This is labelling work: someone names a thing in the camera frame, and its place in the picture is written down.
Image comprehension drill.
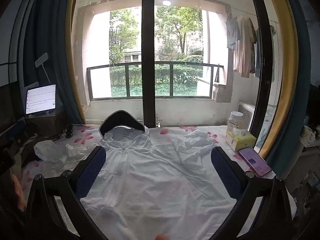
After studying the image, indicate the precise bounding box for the clear plastic jar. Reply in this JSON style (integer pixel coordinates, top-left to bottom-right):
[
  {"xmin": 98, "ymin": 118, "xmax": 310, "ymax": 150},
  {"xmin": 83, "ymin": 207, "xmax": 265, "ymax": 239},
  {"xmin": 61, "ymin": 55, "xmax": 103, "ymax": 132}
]
[{"xmin": 227, "ymin": 111, "xmax": 244, "ymax": 133}]

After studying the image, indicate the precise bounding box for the white air conditioner unit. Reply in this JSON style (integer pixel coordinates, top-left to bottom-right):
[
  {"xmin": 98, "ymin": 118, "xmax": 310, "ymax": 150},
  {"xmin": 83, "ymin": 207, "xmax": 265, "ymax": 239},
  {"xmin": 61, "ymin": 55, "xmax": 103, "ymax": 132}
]
[{"xmin": 236, "ymin": 101, "xmax": 257, "ymax": 130}]

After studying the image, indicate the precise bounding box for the hanging blue shirt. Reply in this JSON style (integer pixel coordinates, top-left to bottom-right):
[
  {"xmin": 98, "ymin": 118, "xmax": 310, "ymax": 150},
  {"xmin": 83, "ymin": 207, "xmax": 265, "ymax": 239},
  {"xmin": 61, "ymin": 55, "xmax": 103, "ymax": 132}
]
[{"xmin": 226, "ymin": 17, "xmax": 241, "ymax": 51}]

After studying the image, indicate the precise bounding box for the yellow tissue box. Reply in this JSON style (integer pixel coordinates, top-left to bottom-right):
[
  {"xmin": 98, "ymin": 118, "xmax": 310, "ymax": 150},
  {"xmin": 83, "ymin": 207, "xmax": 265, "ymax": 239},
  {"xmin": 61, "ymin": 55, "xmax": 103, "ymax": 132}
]
[{"xmin": 225, "ymin": 127, "xmax": 257, "ymax": 152}]

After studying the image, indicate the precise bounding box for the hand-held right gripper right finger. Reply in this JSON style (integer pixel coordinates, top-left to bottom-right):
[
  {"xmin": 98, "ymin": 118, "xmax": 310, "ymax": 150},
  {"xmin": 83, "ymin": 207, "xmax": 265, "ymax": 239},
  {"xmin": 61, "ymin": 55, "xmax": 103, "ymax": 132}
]
[{"xmin": 210, "ymin": 146, "xmax": 293, "ymax": 240}]

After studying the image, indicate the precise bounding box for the brown cardboard box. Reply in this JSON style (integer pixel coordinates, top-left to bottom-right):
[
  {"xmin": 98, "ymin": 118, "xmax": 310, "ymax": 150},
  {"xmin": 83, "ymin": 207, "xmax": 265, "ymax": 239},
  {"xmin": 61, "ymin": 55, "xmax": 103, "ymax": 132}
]
[{"xmin": 25, "ymin": 110, "xmax": 68, "ymax": 138}]

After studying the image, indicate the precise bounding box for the smartphone with purple screen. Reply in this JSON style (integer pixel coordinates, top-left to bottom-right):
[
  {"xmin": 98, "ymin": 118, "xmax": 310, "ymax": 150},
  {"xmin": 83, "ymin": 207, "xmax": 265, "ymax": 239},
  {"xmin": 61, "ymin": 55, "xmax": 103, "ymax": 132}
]
[{"xmin": 239, "ymin": 147, "xmax": 272, "ymax": 177}]

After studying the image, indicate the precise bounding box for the black window post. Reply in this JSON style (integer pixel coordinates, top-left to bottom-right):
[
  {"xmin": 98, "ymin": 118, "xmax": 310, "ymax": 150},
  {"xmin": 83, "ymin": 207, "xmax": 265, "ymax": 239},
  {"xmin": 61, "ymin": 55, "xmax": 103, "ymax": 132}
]
[{"xmin": 141, "ymin": 0, "xmax": 157, "ymax": 128}]

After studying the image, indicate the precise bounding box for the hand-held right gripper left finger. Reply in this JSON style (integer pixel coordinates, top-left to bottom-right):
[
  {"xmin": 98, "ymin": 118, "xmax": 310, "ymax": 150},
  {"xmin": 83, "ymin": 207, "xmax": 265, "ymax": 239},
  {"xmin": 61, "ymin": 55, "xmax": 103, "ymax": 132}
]
[{"xmin": 25, "ymin": 145, "xmax": 108, "ymax": 240}]

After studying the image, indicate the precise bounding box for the floral bed sheet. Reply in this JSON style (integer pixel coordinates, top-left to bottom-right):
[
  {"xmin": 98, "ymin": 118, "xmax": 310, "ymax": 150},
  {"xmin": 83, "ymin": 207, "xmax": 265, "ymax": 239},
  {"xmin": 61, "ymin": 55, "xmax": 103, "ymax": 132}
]
[{"xmin": 20, "ymin": 124, "xmax": 298, "ymax": 240}]

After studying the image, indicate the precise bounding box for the hanging beige garment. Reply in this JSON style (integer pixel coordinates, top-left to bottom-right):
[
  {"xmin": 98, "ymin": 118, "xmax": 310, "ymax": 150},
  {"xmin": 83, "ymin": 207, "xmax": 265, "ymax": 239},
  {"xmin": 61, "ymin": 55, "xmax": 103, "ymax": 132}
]
[{"xmin": 233, "ymin": 17, "xmax": 257, "ymax": 78}]

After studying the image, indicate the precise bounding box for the yellow curtain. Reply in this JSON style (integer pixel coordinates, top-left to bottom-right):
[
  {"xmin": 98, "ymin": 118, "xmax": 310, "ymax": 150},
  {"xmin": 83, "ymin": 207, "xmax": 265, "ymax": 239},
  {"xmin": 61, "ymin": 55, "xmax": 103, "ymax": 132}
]
[
  {"xmin": 65, "ymin": 0, "xmax": 87, "ymax": 124},
  {"xmin": 262, "ymin": 0, "xmax": 299, "ymax": 160}
]

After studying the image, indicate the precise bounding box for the white desk lamp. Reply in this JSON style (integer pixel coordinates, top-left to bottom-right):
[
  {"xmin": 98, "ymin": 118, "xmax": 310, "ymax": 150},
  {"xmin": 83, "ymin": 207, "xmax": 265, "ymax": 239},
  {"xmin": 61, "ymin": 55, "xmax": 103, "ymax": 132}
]
[{"xmin": 35, "ymin": 52, "xmax": 50, "ymax": 84}]

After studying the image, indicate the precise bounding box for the white mug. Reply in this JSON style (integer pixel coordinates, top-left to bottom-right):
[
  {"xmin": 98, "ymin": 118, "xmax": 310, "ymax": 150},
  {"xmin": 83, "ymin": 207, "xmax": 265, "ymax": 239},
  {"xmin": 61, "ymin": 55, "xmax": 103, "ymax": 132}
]
[{"xmin": 300, "ymin": 126, "xmax": 314, "ymax": 140}]

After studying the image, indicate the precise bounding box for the teal curtain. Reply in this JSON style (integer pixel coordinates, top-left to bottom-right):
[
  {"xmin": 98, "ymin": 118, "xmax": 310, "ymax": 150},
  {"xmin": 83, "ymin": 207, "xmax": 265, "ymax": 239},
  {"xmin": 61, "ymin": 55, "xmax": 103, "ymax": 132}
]
[
  {"xmin": 25, "ymin": 0, "xmax": 85, "ymax": 125},
  {"xmin": 270, "ymin": 0, "xmax": 320, "ymax": 180}
]

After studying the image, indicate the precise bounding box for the person's left hand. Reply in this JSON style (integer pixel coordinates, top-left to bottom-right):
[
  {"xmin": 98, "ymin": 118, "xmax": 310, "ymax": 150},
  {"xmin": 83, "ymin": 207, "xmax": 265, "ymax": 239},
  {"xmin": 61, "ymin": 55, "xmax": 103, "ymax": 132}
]
[{"xmin": 10, "ymin": 174, "xmax": 27, "ymax": 212}]

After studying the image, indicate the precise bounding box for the white hooded jacket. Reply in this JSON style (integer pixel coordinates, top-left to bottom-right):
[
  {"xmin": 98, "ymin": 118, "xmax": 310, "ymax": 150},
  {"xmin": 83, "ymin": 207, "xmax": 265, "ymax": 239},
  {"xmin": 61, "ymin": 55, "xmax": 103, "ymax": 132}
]
[{"xmin": 34, "ymin": 110, "xmax": 240, "ymax": 240}]

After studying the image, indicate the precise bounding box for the black sliding door frame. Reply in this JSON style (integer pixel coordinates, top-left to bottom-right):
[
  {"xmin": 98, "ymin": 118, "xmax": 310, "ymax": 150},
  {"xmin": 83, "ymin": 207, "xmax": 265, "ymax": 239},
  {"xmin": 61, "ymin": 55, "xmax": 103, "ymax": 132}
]
[{"xmin": 246, "ymin": 0, "xmax": 272, "ymax": 153}]

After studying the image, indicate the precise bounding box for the pile of dark clothes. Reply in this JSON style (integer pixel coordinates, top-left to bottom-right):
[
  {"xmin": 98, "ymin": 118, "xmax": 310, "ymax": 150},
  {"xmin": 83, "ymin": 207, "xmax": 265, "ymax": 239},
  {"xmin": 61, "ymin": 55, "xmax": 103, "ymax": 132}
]
[{"xmin": 0, "ymin": 120, "xmax": 38, "ymax": 173}]

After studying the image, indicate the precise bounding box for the balcony cardboard box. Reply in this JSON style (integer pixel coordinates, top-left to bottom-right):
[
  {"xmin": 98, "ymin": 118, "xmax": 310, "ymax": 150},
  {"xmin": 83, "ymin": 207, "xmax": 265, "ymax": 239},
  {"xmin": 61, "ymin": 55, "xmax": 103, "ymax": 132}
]
[{"xmin": 212, "ymin": 82, "xmax": 233, "ymax": 103}]

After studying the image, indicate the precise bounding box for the balcony railing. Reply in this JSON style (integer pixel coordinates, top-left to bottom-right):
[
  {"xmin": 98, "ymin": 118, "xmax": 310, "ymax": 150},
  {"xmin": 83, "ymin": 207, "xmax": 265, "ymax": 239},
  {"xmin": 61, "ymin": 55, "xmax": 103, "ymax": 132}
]
[{"xmin": 86, "ymin": 61, "xmax": 224, "ymax": 102}]

